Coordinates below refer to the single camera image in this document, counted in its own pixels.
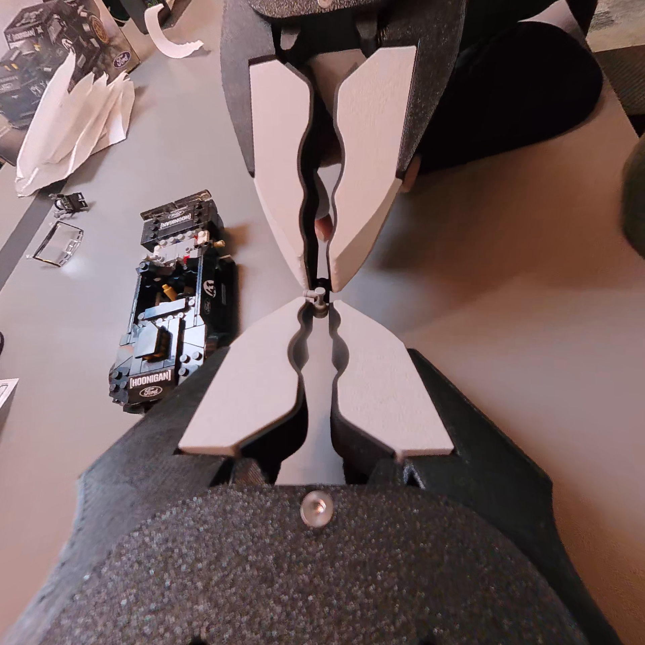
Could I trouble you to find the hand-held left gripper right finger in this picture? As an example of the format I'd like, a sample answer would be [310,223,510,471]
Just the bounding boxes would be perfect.
[331,300,456,461]

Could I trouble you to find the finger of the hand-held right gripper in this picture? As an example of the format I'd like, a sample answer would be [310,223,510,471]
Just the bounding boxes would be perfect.
[247,59,317,293]
[328,46,419,293]

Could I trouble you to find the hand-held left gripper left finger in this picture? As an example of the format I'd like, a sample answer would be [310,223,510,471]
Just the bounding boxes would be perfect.
[179,298,308,457]

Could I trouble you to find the black lego car model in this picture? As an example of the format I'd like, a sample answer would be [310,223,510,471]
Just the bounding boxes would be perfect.
[108,188,242,415]

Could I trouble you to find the small black lego piece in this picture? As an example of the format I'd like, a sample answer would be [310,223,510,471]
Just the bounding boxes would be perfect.
[50,191,90,218]

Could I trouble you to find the clear lego windshield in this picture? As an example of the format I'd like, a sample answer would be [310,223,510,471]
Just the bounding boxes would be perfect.
[30,221,87,269]

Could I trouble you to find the lego set box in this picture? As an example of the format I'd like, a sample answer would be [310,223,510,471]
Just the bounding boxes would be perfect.
[0,0,142,167]

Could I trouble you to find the black mesh pad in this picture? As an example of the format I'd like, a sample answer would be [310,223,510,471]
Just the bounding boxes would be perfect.
[417,20,606,174]

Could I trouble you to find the white curved stand foot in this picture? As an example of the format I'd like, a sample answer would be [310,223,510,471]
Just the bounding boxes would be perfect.
[143,3,206,60]

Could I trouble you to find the white paper bags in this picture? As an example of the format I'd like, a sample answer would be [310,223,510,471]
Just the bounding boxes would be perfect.
[14,51,138,198]

